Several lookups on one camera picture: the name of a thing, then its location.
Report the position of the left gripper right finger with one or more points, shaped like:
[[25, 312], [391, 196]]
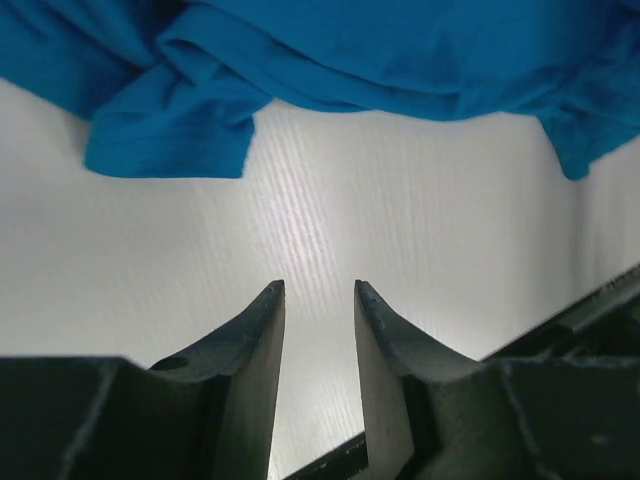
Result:
[[398, 364]]

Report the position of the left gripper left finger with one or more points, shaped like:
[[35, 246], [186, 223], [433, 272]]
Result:
[[237, 367]]

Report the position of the blue t shirt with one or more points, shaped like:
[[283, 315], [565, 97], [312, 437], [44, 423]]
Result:
[[171, 88]]

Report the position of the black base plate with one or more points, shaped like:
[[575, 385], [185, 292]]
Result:
[[559, 402]]

